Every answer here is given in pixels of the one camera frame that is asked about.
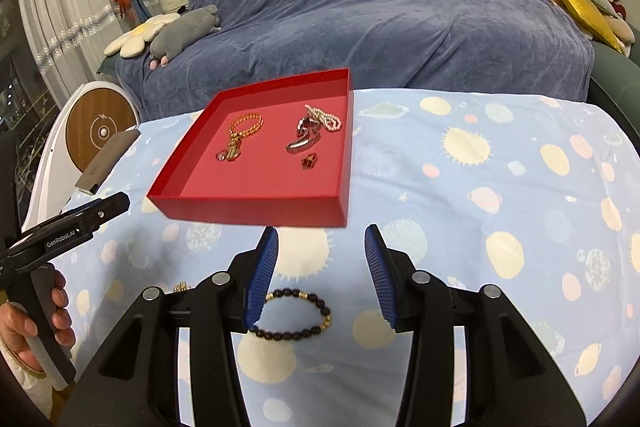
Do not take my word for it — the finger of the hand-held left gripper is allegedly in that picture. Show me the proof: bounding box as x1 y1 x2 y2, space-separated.
75 192 132 230

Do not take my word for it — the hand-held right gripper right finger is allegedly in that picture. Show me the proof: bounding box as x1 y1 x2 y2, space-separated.
364 223 586 427

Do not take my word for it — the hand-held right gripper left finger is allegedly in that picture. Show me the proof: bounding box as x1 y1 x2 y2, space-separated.
60 226 281 427

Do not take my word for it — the dark beaded bracelet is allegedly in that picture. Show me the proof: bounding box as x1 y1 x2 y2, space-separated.
249 288 332 342

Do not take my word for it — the red shallow box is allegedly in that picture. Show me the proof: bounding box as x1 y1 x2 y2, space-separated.
146 68 353 228

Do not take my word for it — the silver chain link bracelet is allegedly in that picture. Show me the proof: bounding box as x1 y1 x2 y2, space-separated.
286 117 323 155

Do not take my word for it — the gold link band bracelet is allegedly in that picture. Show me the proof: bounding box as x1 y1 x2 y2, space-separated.
228 113 264 138

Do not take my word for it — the white pearl bracelet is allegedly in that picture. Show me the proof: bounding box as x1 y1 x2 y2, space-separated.
304 104 343 134

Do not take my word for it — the person's left forearm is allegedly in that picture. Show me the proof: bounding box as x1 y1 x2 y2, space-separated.
0 347 56 420

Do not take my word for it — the person's left hand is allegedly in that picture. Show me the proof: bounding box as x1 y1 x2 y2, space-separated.
0 269 76 373

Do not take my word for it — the brown flat case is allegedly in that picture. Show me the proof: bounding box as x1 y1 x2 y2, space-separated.
74 129 142 195

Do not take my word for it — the white round wood-faced appliance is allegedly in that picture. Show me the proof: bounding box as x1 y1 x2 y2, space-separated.
22 79 138 228

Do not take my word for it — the cream flower plush cushion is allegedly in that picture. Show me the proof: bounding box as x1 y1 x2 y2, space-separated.
104 12 180 58

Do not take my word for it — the grey plush toy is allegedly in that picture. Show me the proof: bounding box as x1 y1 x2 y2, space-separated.
149 5 222 68

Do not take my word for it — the blue blanket covered sofa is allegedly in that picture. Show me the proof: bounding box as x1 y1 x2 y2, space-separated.
116 0 595 120

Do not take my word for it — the dark green sofa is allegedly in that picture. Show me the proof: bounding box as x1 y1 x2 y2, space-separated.
515 0 640 138

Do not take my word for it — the gold shiny pillow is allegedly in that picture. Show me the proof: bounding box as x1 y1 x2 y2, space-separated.
544 0 626 55

